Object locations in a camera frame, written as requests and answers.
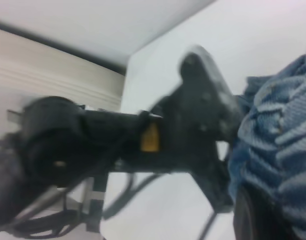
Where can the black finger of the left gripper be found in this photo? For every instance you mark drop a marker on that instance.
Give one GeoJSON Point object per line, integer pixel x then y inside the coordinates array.
{"type": "Point", "coordinates": [215, 190]}
{"type": "Point", "coordinates": [208, 75]}

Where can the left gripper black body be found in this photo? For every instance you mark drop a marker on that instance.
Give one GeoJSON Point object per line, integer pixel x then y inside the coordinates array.
{"type": "Point", "coordinates": [180, 130]}

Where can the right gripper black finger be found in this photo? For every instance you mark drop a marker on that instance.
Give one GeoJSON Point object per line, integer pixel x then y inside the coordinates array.
{"type": "Point", "coordinates": [248, 220]}

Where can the blue denim jeans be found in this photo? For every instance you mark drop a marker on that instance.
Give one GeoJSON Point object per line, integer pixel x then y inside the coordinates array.
{"type": "Point", "coordinates": [280, 150]}

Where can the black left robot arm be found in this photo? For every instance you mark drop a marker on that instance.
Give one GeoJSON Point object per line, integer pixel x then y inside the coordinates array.
{"type": "Point", "coordinates": [55, 140]}

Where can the grey metal frame post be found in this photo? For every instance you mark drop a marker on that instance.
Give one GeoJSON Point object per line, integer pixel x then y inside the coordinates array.
{"type": "Point", "coordinates": [95, 200]}

